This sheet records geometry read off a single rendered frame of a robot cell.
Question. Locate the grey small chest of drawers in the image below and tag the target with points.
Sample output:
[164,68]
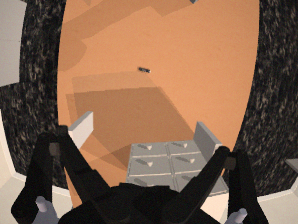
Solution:
[214,204]

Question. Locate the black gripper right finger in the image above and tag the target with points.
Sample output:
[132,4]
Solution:
[243,206]

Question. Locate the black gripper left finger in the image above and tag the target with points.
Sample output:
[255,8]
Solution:
[34,203]

